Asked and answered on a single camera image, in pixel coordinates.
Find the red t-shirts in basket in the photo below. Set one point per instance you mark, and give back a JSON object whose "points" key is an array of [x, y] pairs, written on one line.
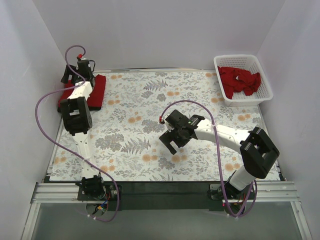
{"points": [[236, 80]]}

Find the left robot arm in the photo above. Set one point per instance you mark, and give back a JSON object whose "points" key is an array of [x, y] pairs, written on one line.
{"points": [[78, 122]]}

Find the red t-shirt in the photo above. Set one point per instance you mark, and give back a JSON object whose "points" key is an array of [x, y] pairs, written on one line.
{"points": [[95, 99]]}

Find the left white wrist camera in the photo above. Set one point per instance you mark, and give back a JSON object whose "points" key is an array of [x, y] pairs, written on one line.
{"points": [[81, 57]]}

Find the folded black t-shirt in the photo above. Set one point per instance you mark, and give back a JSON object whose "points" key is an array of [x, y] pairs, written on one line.
{"points": [[92, 106]]}

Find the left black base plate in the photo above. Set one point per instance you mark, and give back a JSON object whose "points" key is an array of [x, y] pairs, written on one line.
{"points": [[108, 191]]}

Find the aluminium frame rail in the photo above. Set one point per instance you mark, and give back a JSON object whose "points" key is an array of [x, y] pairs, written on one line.
{"points": [[166, 211]]}

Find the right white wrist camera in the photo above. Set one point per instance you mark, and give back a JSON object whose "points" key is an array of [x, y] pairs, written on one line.
{"points": [[166, 124]]}

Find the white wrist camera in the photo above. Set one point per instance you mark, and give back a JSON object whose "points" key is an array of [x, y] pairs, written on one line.
{"points": [[166, 124], [81, 57]]}

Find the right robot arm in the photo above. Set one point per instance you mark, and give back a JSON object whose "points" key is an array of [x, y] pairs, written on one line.
{"points": [[257, 150]]}

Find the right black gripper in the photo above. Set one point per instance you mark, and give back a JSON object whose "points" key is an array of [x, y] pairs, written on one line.
{"points": [[173, 137]]}

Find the white plastic laundry basket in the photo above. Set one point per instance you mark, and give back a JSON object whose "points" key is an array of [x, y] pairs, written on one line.
{"points": [[246, 62]]}

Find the floral patterned table mat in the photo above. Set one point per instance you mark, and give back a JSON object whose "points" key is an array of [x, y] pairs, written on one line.
{"points": [[125, 133]]}

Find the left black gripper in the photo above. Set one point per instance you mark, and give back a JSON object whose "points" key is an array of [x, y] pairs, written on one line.
{"points": [[69, 75]]}

